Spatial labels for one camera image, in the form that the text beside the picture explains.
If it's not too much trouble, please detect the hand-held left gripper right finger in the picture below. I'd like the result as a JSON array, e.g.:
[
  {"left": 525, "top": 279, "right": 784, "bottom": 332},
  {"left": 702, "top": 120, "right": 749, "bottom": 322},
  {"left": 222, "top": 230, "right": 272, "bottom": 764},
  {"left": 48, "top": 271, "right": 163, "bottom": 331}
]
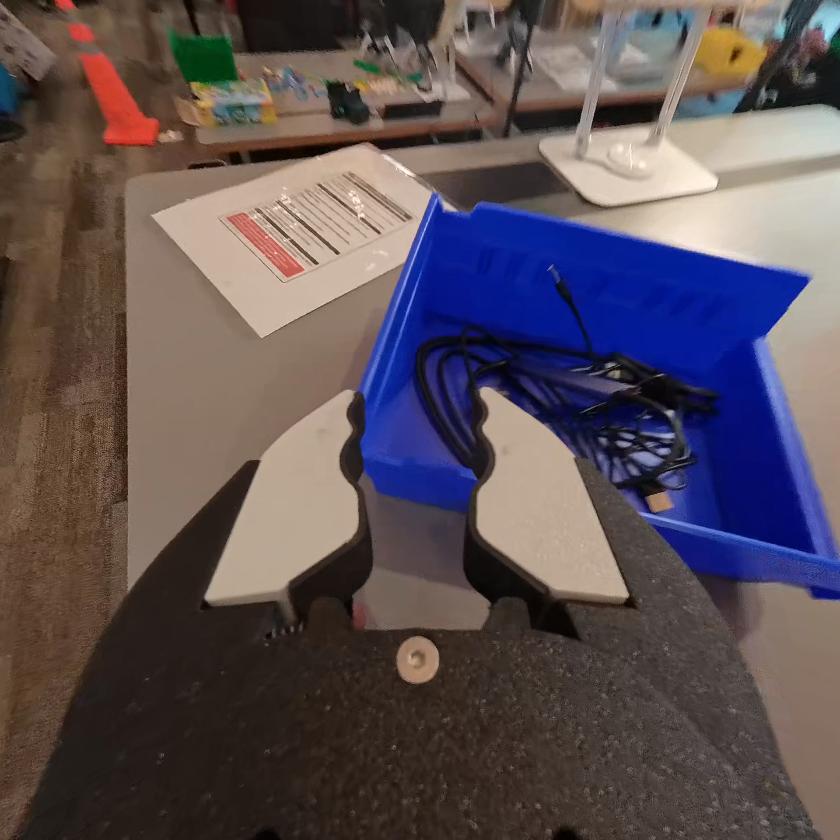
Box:
[{"left": 462, "top": 387, "right": 631, "bottom": 608}]

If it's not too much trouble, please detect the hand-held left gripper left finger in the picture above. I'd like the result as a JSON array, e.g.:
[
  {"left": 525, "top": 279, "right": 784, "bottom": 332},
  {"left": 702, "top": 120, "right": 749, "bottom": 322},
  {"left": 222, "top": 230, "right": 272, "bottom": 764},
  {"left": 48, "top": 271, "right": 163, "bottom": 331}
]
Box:
[{"left": 203, "top": 390, "right": 375, "bottom": 621}]

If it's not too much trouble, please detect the blue plastic bin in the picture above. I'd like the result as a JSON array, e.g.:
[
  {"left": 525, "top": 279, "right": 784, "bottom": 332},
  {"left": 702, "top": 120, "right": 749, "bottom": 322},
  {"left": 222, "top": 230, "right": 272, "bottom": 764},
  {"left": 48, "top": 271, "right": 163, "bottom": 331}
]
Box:
[{"left": 360, "top": 193, "right": 840, "bottom": 601}]

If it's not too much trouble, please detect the black smooth cable bundle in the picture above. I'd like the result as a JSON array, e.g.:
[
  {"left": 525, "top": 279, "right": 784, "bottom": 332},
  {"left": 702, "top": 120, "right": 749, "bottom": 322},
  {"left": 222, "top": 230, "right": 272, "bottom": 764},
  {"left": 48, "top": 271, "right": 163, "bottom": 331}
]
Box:
[{"left": 416, "top": 328, "right": 719, "bottom": 506}]

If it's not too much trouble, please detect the laminated instruction sheet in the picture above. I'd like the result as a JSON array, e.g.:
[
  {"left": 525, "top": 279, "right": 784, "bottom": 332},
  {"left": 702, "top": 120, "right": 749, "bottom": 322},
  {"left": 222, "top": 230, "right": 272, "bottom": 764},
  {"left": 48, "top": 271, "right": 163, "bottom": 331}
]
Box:
[{"left": 151, "top": 143, "right": 439, "bottom": 339}]

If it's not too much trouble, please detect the white stand with poles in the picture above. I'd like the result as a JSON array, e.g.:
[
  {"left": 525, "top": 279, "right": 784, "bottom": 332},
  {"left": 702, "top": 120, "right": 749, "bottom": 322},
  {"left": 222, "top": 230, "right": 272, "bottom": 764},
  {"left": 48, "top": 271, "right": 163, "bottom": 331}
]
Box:
[{"left": 539, "top": 0, "right": 719, "bottom": 207}]

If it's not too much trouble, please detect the grey background table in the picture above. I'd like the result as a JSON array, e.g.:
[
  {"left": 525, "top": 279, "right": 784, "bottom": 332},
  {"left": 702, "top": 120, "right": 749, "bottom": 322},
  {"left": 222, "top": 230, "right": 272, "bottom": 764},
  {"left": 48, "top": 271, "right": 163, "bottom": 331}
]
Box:
[
  {"left": 456, "top": 26, "right": 742, "bottom": 112},
  {"left": 196, "top": 51, "right": 490, "bottom": 158}
]

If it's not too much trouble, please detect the colourful toy box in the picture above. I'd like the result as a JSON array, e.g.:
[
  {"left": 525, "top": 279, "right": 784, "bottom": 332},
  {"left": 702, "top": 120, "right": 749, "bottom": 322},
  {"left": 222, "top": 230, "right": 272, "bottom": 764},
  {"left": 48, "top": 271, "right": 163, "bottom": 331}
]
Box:
[{"left": 190, "top": 79, "right": 278, "bottom": 127}]

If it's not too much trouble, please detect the small black device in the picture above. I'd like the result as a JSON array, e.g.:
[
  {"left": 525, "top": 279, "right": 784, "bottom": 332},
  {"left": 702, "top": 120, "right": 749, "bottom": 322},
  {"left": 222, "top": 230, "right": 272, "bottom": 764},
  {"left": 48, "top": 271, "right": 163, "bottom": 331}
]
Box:
[{"left": 326, "top": 80, "right": 370, "bottom": 124}]

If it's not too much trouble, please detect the orange traffic cone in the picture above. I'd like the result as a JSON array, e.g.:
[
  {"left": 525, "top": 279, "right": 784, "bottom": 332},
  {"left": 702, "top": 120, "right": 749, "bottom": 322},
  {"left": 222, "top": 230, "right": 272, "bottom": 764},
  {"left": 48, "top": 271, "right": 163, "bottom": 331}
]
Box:
[{"left": 56, "top": 0, "right": 160, "bottom": 147}]

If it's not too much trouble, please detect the green brick plate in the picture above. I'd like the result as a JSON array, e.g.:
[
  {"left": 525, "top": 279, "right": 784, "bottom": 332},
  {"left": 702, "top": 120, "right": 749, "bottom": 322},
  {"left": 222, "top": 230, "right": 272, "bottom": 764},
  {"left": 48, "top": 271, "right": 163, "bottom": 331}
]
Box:
[{"left": 168, "top": 29, "right": 236, "bottom": 83}]

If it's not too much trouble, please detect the yellow plastic object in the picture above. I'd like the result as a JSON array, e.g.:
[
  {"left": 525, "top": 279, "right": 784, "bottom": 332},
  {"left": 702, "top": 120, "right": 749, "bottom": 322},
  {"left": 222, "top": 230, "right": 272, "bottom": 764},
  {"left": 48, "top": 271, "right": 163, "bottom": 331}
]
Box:
[{"left": 696, "top": 26, "right": 765, "bottom": 76}]

